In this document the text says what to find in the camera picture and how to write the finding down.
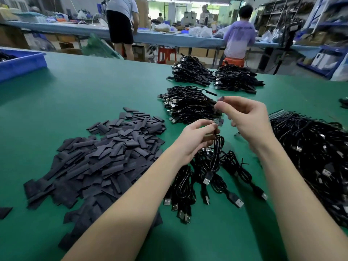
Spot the person's right hand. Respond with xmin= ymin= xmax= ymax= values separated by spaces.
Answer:
xmin=214 ymin=95 xmax=279 ymax=154

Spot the person's left hand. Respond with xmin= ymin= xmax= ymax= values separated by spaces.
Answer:
xmin=173 ymin=119 xmax=221 ymax=167

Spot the black usb cable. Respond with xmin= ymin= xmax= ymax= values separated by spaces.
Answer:
xmin=209 ymin=117 xmax=225 ymax=161

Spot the heap of finished black cables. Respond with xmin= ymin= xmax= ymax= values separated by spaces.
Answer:
xmin=158 ymin=86 xmax=219 ymax=125

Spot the joined bunch of black cables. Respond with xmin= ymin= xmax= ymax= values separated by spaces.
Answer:
xmin=163 ymin=133 xmax=269 ymax=225

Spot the bundle of black cables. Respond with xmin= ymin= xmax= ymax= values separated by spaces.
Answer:
xmin=212 ymin=64 xmax=265 ymax=95
xmin=167 ymin=55 xmax=215 ymax=87

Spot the large pile of black cables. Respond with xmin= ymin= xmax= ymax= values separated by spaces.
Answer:
xmin=269 ymin=110 xmax=348 ymax=229

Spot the pile of black sleeve strips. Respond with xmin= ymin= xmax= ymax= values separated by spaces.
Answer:
xmin=23 ymin=107 xmax=167 ymax=252

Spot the person's left forearm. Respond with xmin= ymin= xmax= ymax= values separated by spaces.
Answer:
xmin=62 ymin=152 xmax=192 ymax=261

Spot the person's right forearm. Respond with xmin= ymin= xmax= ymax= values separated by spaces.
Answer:
xmin=257 ymin=137 xmax=348 ymax=261

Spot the orange plastic stool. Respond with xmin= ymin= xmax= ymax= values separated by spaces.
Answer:
xmin=222 ymin=57 xmax=246 ymax=68

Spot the red plastic stool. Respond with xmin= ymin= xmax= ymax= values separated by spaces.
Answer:
xmin=158 ymin=46 xmax=178 ymax=64

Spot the black tripod stand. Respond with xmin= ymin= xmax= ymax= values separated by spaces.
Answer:
xmin=266 ymin=8 xmax=303 ymax=75

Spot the small upright cardboard box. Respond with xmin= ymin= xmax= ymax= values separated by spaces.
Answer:
xmin=132 ymin=44 xmax=147 ymax=62

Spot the blue metal shelving rack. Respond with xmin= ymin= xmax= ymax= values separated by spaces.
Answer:
xmin=296 ymin=0 xmax=348 ymax=79

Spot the white plastic bag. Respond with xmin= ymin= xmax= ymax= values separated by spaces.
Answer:
xmin=332 ymin=51 xmax=348 ymax=81

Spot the green plastic bag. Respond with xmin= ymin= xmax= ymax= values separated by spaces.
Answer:
xmin=82 ymin=34 xmax=124 ymax=59

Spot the open cardboard box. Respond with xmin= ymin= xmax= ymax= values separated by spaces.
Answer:
xmin=60 ymin=47 xmax=83 ymax=56

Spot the long blue work table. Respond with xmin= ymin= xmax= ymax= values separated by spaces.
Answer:
xmin=0 ymin=20 xmax=322 ymax=52

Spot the blue plastic bin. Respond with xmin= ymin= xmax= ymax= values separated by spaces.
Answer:
xmin=0 ymin=49 xmax=47 ymax=83

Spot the large brown cardboard box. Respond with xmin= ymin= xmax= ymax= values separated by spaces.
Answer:
xmin=0 ymin=24 xmax=28 ymax=49

